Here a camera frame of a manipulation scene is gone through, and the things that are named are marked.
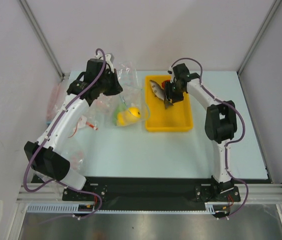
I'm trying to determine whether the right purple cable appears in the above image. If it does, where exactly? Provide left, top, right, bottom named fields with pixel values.
left=169, top=57, right=250, bottom=221

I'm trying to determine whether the yellow toy pear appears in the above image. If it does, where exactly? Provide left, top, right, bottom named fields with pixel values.
left=116, top=111, right=139, bottom=127

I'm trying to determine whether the aluminium frame rail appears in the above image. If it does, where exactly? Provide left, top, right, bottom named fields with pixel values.
left=16, top=183, right=282, bottom=204

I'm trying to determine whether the yellow plastic tray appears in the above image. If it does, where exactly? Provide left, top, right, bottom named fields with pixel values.
left=144, top=75, right=193, bottom=132

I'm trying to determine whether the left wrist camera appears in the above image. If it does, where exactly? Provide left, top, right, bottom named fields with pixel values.
left=105, top=53, right=114, bottom=73

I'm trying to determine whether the white slotted cable duct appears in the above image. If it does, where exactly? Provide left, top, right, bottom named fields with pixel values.
left=27, top=201, right=231, bottom=215

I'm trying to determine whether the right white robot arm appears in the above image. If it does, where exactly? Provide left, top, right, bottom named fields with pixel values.
left=164, top=63, right=237, bottom=201

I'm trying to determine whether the yellow toy lemon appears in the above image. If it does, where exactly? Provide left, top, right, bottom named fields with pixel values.
left=127, top=107, right=141, bottom=121

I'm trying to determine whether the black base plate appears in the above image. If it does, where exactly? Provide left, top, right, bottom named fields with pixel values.
left=30, top=175, right=241, bottom=211

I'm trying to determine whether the red toy mango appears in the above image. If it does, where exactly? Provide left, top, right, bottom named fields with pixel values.
left=161, top=80, right=170, bottom=88

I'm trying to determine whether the clear blue-zipper bag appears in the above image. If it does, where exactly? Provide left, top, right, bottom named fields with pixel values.
left=100, top=60, right=149, bottom=128

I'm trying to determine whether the grey toy fish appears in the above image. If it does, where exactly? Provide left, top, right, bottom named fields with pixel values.
left=149, top=80, right=173, bottom=109

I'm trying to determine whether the pile of spare zip bags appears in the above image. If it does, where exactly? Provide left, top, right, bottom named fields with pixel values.
left=40, top=82, right=99, bottom=198

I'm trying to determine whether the green toy cucumber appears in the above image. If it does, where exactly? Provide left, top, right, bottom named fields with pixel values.
left=112, top=103, right=127, bottom=125

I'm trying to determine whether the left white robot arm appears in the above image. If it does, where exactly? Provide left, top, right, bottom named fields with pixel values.
left=24, top=53, right=123, bottom=200

